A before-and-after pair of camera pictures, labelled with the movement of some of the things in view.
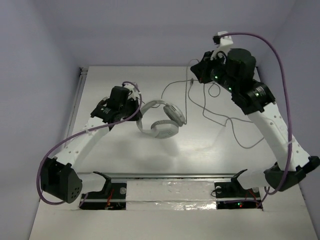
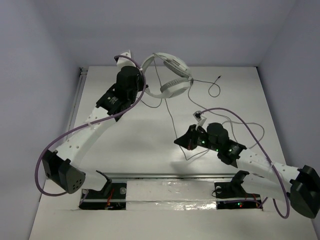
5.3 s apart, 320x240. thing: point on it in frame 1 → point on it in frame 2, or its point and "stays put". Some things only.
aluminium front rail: [169, 176] stays put
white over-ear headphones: [164, 129] → [174, 88]
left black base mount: [112, 197] stays put
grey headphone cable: [203, 106] → [193, 157]
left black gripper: [135, 107] → [139, 81]
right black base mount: [232, 195] stays put
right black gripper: [202, 69] → [187, 141]
